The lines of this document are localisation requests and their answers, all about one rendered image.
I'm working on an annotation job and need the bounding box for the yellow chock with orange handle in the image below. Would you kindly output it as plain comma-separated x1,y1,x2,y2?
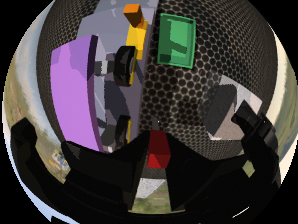
124,3,149,60

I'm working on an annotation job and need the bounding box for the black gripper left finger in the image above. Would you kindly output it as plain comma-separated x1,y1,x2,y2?
61,129,150,210

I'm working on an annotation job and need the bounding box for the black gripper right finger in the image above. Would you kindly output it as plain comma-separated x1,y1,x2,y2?
165,132,249,212

